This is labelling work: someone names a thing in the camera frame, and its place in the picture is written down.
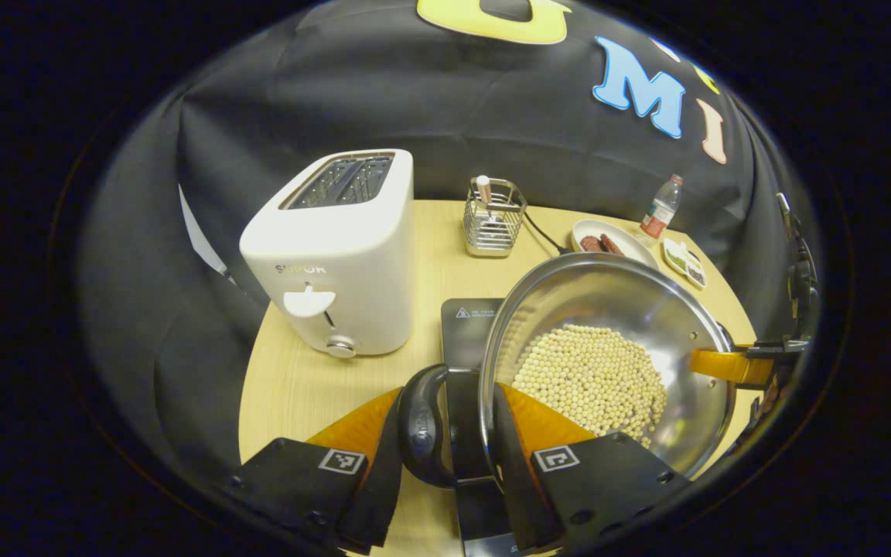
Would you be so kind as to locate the clear plastic water bottle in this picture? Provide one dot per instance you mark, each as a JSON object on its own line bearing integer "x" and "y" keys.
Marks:
{"x": 658, "y": 216}

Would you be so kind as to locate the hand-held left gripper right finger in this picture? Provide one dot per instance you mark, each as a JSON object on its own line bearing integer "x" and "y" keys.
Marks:
{"x": 511, "y": 480}

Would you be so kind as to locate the white divided dish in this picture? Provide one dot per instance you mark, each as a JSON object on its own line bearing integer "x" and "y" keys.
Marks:
{"x": 681, "y": 246}

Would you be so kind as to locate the pile of soybeans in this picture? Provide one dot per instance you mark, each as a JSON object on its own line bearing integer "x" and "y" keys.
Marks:
{"x": 592, "y": 379}

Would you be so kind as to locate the black induction cooktop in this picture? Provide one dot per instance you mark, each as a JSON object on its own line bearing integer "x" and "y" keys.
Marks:
{"x": 469, "y": 333}

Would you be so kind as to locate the brown meat piece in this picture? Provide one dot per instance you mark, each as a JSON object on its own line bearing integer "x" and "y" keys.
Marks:
{"x": 612, "y": 244}
{"x": 591, "y": 244}

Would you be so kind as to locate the pile of green beans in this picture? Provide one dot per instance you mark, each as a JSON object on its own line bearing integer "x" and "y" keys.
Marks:
{"x": 676, "y": 259}

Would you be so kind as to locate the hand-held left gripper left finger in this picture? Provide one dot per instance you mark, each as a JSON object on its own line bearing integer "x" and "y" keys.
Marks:
{"x": 376, "y": 495}

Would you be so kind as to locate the round white plate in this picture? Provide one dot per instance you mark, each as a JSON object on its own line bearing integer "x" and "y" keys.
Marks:
{"x": 631, "y": 241}

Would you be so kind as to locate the pile of dark beans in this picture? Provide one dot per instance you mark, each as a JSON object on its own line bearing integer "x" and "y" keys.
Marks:
{"x": 696, "y": 274}

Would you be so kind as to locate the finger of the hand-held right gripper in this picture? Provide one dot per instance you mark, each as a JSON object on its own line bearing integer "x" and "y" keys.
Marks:
{"x": 724, "y": 365}

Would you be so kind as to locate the white toaster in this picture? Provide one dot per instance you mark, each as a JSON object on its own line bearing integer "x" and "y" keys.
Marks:
{"x": 345, "y": 247}

